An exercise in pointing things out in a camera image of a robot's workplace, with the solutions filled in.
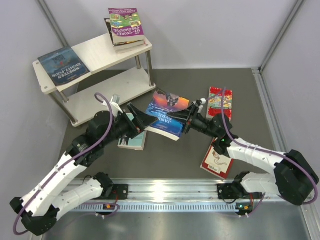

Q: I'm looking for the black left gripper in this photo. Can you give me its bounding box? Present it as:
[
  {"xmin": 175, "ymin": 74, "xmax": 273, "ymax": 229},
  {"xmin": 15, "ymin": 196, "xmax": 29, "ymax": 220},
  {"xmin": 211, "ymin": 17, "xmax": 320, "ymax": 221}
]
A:
[{"xmin": 101, "ymin": 102, "xmax": 158, "ymax": 148}]

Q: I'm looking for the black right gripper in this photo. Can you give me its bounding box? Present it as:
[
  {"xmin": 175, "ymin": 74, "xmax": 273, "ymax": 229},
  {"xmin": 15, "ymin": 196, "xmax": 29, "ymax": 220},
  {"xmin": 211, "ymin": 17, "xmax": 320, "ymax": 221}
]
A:
[{"xmin": 166, "ymin": 104, "xmax": 220, "ymax": 139}]

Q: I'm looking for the blue Jane Eyre book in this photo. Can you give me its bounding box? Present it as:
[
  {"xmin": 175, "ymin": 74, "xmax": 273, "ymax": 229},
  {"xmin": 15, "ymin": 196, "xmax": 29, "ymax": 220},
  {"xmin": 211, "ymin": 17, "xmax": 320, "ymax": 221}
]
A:
[{"xmin": 145, "ymin": 88, "xmax": 189, "ymax": 141}]

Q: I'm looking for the dark blue Nineteen Eighty-Four book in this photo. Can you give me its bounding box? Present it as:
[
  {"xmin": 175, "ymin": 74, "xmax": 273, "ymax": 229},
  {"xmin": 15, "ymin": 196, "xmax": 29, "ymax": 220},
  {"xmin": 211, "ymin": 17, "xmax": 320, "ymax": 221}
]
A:
[{"xmin": 38, "ymin": 46, "xmax": 90, "ymax": 86}]

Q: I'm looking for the purple storey treehouse book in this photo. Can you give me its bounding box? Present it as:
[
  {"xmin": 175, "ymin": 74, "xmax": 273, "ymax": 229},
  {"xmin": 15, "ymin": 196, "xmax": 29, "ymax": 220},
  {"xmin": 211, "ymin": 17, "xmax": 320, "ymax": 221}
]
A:
[{"xmin": 108, "ymin": 8, "xmax": 145, "ymax": 45}]

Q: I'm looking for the black treehouse book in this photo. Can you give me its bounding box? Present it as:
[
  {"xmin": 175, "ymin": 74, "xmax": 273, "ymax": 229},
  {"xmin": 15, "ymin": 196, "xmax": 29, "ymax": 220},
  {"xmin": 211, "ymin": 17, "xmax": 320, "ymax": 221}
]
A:
[{"xmin": 104, "ymin": 18, "xmax": 116, "ymax": 47}]

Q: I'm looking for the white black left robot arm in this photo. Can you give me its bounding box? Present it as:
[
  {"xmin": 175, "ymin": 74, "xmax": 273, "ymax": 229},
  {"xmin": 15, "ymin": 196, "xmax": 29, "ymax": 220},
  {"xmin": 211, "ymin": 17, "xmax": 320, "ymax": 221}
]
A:
[{"xmin": 10, "ymin": 103, "xmax": 158, "ymax": 236}]

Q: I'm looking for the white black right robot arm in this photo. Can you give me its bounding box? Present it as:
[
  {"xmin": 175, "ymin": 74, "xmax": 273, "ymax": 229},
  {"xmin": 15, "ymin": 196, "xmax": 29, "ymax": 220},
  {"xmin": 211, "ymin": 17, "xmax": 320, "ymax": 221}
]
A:
[{"xmin": 167, "ymin": 99, "xmax": 320, "ymax": 206}]

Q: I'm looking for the light teal paperback book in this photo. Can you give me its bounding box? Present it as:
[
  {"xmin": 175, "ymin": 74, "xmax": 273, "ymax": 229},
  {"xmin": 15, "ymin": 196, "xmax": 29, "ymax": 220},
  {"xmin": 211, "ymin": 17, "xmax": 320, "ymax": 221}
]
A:
[{"xmin": 117, "ymin": 112, "xmax": 148, "ymax": 152}]

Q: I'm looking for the red treehouse book on table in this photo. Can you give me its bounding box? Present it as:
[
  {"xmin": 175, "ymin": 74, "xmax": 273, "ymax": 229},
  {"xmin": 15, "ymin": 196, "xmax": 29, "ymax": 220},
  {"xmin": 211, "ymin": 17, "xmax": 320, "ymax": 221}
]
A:
[{"xmin": 206, "ymin": 86, "xmax": 233, "ymax": 121}]

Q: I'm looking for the white two-tier shelf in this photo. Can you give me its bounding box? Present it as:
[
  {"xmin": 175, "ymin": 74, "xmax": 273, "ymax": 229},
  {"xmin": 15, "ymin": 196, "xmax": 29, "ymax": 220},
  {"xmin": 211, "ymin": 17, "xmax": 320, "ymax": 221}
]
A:
[{"xmin": 33, "ymin": 33, "xmax": 156, "ymax": 127}]

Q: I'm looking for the red Edward Tulane book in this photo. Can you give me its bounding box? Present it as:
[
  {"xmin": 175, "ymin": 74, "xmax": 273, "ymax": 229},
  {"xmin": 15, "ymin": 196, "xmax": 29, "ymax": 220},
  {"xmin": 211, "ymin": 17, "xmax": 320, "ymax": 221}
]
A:
[{"xmin": 200, "ymin": 139, "xmax": 234, "ymax": 179}]

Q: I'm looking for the red storey treehouse book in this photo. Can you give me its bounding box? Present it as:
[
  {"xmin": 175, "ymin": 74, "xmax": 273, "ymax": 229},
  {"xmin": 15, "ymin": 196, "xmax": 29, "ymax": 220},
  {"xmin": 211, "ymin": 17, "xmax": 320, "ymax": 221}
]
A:
[{"xmin": 113, "ymin": 40, "xmax": 146, "ymax": 54}]

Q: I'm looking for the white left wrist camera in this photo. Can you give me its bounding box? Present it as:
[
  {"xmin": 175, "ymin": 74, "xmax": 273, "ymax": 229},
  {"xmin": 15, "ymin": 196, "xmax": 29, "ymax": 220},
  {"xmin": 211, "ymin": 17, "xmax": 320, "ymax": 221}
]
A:
[{"xmin": 110, "ymin": 94, "xmax": 123, "ymax": 116}]

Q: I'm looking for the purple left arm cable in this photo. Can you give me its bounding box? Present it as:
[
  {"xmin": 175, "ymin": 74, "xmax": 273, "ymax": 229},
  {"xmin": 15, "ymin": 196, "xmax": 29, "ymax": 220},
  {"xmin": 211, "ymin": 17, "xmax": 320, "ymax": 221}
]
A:
[{"xmin": 13, "ymin": 92, "xmax": 121, "ymax": 236}]

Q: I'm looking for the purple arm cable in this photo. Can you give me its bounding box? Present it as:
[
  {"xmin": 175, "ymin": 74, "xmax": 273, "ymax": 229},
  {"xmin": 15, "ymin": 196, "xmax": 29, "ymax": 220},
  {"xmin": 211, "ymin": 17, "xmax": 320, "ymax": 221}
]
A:
[
  {"xmin": 204, "ymin": 86, "xmax": 317, "ymax": 218},
  {"xmin": 13, "ymin": 92, "xmax": 121, "ymax": 236}
]

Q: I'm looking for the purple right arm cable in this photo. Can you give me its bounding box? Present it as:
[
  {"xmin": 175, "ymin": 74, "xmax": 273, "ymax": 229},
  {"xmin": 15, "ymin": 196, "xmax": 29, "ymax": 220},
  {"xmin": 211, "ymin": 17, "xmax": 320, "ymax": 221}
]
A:
[{"xmin": 204, "ymin": 86, "xmax": 317, "ymax": 218}]

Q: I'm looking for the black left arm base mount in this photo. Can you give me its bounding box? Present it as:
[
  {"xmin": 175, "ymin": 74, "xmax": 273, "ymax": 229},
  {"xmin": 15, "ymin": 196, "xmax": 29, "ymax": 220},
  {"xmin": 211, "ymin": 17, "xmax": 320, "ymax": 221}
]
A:
[{"xmin": 98, "ymin": 184, "xmax": 129, "ymax": 200}]

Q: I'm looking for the aluminium front rail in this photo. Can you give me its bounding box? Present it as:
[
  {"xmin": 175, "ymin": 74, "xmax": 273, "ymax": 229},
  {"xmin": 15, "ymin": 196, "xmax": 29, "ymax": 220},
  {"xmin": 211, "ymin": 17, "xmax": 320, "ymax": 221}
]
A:
[{"xmin": 62, "ymin": 177, "xmax": 313, "ymax": 213}]

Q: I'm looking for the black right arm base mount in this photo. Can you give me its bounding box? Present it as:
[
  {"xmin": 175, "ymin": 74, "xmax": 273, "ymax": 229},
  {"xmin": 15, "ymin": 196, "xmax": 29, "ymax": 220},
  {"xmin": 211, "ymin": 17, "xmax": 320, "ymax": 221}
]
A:
[{"xmin": 216, "ymin": 183, "xmax": 263, "ymax": 202}]

